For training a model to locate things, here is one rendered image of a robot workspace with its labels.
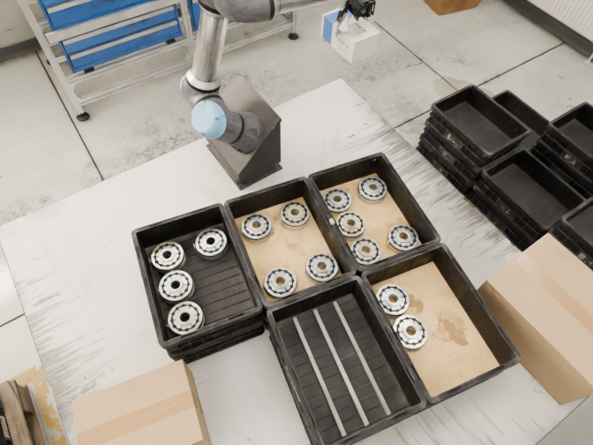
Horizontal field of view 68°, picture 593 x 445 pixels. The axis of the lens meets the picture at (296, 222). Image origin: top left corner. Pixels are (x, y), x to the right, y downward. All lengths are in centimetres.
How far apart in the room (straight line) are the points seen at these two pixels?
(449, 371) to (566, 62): 309
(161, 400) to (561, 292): 120
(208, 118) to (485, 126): 151
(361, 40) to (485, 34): 245
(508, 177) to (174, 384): 188
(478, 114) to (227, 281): 167
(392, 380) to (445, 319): 26
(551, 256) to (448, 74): 220
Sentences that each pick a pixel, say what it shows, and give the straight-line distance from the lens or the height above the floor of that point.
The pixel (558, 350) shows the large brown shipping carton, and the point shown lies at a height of 90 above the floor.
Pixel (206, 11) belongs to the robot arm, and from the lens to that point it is 141.
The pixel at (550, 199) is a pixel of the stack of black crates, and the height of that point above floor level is 38.
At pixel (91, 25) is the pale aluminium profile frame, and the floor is 60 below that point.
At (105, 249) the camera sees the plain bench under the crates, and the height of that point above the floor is 70.
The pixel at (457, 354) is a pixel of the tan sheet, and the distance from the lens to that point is 142.
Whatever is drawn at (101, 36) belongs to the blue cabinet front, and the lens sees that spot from 302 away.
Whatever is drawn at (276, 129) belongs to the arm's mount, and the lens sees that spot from 163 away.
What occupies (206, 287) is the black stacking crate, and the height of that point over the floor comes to 83.
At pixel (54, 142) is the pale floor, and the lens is 320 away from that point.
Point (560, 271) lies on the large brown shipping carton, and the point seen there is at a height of 90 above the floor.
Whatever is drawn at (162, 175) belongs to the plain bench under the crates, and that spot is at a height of 70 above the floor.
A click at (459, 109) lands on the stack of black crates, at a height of 49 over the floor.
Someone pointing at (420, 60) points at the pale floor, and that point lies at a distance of 362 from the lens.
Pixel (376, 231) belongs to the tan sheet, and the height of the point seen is 83.
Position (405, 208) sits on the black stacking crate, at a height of 86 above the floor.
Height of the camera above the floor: 211
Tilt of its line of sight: 58 degrees down
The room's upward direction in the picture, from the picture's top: 3 degrees clockwise
